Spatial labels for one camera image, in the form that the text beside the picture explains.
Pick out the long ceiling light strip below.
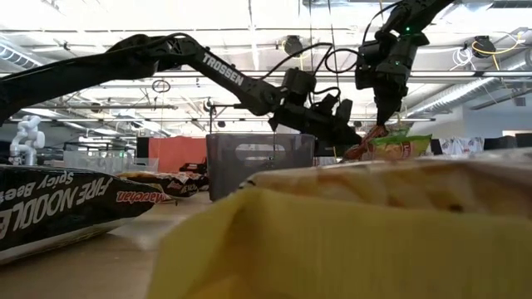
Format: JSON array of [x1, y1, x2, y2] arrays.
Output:
[[154, 71, 217, 79], [244, 71, 288, 79]]

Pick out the black distant leader arms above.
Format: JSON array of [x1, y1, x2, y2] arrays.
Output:
[[179, 159, 208, 175]]

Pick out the red partition screen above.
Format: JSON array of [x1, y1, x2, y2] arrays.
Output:
[[147, 136, 208, 174]]

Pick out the floral patterned cloth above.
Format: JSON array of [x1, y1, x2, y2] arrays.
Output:
[[439, 136, 486, 155]]

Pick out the black partition panel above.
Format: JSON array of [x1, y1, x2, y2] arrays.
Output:
[[484, 132, 532, 151]]

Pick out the clear plastic bin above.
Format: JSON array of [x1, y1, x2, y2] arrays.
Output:
[[62, 149, 160, 175]]

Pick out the black hanging cable ring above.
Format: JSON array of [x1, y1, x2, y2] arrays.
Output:
[[151, 79, 171, 95]]

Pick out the black fire noodle pack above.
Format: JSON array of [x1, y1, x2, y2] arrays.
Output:
[[117, 171, 209, 199], [0, 164, 176, 267]]

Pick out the green lime chili noodle pack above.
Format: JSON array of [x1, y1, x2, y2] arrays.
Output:
[[367, 135, 433, 162]]

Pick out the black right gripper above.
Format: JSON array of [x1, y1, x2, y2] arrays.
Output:
[[372, 61, 412, 125]]

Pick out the black hanging cable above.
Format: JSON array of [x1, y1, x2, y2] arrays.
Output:
[[327, 0, 341, 100]]

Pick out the yellow creamy chicken ramen pack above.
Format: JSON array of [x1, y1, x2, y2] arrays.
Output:
[[145, 149, 532, 299]]

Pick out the silver ventilation duct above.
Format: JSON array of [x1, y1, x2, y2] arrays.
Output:
[[409, 77, 519, 120]]

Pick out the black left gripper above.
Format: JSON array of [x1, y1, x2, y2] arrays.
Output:
[[268, 103, 363, 146]]

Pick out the black rig frame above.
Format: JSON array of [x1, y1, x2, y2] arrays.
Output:
[[209, 103, 277, 135]]

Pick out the black ceiling cable reel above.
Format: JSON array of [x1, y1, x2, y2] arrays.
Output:
[[283, 35, 304, 57], [471, 35, 523, 59]]

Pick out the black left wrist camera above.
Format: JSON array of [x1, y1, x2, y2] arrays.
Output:
[[313, 93, 354, 122]]

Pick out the dark grey plastic bin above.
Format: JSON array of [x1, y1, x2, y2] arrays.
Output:
[[205, 133, 316, 203]]

